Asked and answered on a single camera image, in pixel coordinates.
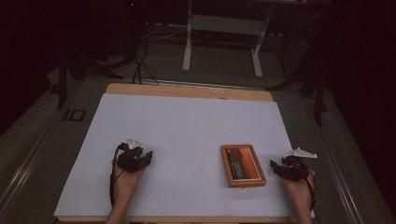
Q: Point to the wooden photo frame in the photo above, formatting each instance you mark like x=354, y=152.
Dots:
x=243, y=165

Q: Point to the person's right hand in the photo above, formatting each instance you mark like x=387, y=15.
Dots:
x=300, y=191

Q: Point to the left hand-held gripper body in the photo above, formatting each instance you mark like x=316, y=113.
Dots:
x=130, y=157

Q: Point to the white desk frame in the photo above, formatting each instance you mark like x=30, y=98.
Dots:
x=187, y=46

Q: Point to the metal floor rail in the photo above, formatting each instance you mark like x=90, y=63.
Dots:
x=28, y=161
x=339, y=168

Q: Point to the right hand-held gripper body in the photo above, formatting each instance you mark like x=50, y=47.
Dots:
x=294, y=168

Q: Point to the black metal stand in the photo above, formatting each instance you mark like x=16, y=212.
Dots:
x=62, y=84
x=318, y=102

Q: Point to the black rectangular floor plate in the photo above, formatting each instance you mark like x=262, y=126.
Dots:
x=74, y=115

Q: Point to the person's left hand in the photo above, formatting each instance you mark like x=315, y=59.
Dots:
x=126, y=183

